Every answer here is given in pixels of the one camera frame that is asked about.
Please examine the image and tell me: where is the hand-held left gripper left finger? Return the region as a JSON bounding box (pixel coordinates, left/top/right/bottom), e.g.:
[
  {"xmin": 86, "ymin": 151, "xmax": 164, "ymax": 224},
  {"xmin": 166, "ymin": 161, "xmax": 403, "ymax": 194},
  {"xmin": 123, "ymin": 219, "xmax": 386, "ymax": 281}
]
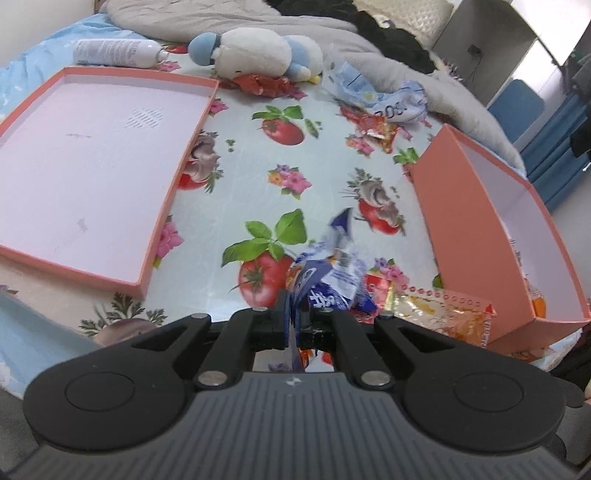
[{"xmin": 129, "ymin": 291, "xmax": 294, "ymax": 391}]

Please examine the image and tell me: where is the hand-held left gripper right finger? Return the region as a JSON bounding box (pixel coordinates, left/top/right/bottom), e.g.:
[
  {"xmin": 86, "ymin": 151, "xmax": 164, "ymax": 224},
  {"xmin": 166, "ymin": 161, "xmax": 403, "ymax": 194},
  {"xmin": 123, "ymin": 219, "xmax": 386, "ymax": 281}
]
[{"xmin": 295, "ymin": 305, "xmax": 463, "ymax": 390}]

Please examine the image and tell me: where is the blue and white snack packet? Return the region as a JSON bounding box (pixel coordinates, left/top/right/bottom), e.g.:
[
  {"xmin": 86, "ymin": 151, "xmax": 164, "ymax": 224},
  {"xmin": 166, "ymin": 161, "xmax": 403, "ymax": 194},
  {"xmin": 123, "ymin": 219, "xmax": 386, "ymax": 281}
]
[{"xmin": 284, "ymin": 208, "xmax": 377, "ymax": 372}]

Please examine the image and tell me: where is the pink box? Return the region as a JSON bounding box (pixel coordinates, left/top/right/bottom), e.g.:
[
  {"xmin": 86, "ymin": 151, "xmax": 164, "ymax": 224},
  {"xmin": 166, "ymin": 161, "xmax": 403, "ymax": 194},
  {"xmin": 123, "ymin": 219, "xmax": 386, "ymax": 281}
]
[{"xmin": 410, "ymin": 124, "xmax": 591, "ymax": 356}]

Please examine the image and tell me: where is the orange snack packet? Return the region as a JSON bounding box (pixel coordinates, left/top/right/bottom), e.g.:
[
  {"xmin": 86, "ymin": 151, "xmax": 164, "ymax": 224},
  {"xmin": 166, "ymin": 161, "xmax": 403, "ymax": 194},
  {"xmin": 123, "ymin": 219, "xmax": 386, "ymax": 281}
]
[{"xmin": 526, "ymin": 281, "xmax": 548, "ymax": 319}]

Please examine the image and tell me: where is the crinkled red wrapper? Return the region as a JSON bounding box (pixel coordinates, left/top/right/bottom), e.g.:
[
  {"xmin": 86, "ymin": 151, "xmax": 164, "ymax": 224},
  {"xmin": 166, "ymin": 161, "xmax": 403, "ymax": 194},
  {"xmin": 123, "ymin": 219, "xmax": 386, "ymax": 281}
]
[
  {"xmin": 263, "ymin": 76, "xmax": 296, "ymax": 99},
  {"xmin": 231, "ymin": 74, "xmax": 267, "ymax": 96}
]

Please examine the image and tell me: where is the red and yellow snack packet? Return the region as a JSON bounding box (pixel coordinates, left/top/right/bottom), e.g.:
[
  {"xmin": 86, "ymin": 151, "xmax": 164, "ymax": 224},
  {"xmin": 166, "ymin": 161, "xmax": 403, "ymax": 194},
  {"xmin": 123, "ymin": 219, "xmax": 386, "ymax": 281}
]
[{"xmin": 362, "ymin": 272, "xmax": 402, "ymax": 315}]

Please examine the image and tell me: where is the yellow serrated snack packet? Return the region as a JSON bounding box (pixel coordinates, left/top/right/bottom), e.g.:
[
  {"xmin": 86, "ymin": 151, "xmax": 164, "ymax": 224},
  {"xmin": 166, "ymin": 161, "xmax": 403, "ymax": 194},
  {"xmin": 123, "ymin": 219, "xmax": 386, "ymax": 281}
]
[{"xmin": 392, "ymin": 288, "xmax": 497, "ymax": 349}]

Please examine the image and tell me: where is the floral bed sheet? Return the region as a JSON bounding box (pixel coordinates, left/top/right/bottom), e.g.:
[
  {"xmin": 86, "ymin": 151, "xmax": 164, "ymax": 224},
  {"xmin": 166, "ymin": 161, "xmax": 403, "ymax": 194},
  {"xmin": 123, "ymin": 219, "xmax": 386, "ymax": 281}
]
[{"xmin": 0, "ymin": 14, "xmax": 591, "ymax": 402}]

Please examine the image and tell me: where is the red candy packet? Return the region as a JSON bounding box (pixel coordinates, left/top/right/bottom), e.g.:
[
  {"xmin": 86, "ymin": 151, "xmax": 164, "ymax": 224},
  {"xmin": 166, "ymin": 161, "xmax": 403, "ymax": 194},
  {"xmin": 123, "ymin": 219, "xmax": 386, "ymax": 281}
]
[{"xmin": 353, "ymin": 113, "xmax": 400, "ymax": 153}]

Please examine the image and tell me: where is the light blue cloth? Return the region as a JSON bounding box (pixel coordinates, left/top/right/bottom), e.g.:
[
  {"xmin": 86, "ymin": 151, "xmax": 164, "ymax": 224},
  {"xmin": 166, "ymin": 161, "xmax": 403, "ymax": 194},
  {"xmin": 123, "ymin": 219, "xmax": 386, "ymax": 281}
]
[{"xmin": 0, "ymin": 291, "xmax": 102, "ymax": 398}]

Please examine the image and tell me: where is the crumpled white printed bag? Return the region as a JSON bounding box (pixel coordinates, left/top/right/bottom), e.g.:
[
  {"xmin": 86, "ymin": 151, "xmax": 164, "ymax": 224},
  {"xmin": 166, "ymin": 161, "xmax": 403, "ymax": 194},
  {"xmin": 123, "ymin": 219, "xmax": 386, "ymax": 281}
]
[{"xmin": 372, "ymin": 80, "xmax": 430, "ymax": 123}]

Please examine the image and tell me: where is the pink box lid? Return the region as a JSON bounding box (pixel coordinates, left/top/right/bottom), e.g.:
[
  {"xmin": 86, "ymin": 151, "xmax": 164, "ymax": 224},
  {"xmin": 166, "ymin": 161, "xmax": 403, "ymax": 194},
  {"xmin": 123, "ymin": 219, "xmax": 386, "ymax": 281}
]
[{"xmin": 0, "ymin": 66, "xmax": 220, "ymax": 298}]

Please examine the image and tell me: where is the light blue crumpled bag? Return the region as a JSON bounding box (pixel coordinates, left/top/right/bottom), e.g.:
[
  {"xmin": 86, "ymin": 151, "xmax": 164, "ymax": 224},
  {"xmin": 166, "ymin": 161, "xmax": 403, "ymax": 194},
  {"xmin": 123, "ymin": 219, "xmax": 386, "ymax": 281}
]
[{"xmin": 323, "ymin": 60, "xmax": 386, "ymax": 104}]

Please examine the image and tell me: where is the white and blue plush toy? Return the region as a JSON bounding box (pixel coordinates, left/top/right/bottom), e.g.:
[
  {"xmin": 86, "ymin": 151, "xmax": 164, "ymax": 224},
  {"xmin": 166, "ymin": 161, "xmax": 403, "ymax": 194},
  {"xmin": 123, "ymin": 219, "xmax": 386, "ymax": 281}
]
[{"xmin": 187, "ymin": 27, "xmax": 324, "ymax": 84}]

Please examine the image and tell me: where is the blue curtain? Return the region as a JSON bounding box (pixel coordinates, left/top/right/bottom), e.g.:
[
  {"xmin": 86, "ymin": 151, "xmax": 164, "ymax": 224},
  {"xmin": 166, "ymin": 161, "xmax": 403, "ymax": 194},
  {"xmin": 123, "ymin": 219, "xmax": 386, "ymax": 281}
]
[{"xmin": 526, "ymin": 99, "xmax": 591, "ymax": 213}]

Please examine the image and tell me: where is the black clothing pile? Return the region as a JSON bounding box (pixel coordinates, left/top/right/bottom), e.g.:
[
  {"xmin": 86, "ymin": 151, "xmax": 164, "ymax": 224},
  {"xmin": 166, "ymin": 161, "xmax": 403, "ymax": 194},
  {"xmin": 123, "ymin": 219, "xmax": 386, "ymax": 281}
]
[{"xmin": 265, "ymin": 0, "xmax": 439, "ymax": 75}]

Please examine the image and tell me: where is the white bottle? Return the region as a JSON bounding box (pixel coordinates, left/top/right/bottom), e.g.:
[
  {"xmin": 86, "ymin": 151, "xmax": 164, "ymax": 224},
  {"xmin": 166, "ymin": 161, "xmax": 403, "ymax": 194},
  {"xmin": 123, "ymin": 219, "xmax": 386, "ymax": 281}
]
[{"xmin": 74, "ymin": 38, "xmax": 171, "ymax": 69}]

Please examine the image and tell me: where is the grey blanket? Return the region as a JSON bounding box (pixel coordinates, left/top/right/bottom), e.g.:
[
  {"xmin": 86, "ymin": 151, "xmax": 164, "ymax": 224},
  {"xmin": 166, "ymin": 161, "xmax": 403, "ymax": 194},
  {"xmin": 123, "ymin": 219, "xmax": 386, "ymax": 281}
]
[{"xmin": 99, "ymin": 0, "xmax": 527, "ymax": 176}]

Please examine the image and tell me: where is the cream quilted headboard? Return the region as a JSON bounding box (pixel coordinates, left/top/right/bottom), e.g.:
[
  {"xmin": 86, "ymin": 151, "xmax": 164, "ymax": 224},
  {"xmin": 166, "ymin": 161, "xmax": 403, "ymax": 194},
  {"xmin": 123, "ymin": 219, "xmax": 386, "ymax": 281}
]
[{"xmin": 353, "ymin": 0, "xmax": 455, "ymax": 47}]

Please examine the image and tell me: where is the white cabinet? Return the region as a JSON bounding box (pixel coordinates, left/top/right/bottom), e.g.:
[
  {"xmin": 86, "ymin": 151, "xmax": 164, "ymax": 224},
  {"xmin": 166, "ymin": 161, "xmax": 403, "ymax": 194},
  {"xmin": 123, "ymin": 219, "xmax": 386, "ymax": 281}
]
[{"xmin": 429, "ymin": 0, "xmax": 591, "ymax": 109}]

